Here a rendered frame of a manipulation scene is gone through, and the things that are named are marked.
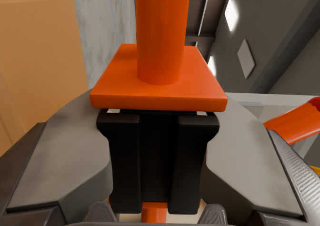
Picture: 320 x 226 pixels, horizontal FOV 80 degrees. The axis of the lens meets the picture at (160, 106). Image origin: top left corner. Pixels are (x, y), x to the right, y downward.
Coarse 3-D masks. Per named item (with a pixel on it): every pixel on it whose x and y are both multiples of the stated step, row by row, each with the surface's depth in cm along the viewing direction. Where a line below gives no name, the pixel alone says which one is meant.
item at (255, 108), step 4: (240, 104) 123; (244, 104) 123; (248, 104) 123; (252, 104) 124; (256, 104) 124; (260, 104) 124; (248, 108) 123; (252, 108) 123; (256, 108) 123; (260, 108) 123; (252, 112) 125; (256, 112) 125; (260, 112) 125; (256, 116) 127
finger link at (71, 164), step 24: (48, 120) 8; (72, 120) 8; (96, 120) 8; (48, 144) 7; (72, 144) 7; (96, 144) 7; (48, 168) 6; (72, 168) 6; (96, 168) 6; (24, 192) 5; (48, 192) 5; (72, 192) 6; (96, 192) 6; (72, 216) 6
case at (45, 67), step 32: (0, 0) 16; (32, 0) 20; (64, 0) 26; (0, 32) 16; (32, 32) 20; (64, 32) 26; (0, 64) 16; (32, 64) 20; (64, 64) 27; (0, 96) 16; (32, 96) 20; (64, 96) 27; (0, 128) 16
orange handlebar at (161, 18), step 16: (144, 0) 7; (160, 0) 7; (176, 0) 7; (144, 16) 7; (160, 16) 7; (176, 16) 7; (144, 32) 8; (160, 32) 8; (176, 32) 8; (144, 48) 8; (160, 48) 8; (176, 48) 8; (144, 64) 9; (160, 64) 8; (176, 64) 9; (144, 80) 9; (160, 80) 9; (176, 80) 9; (144, 208) 15; (160, 208) 14
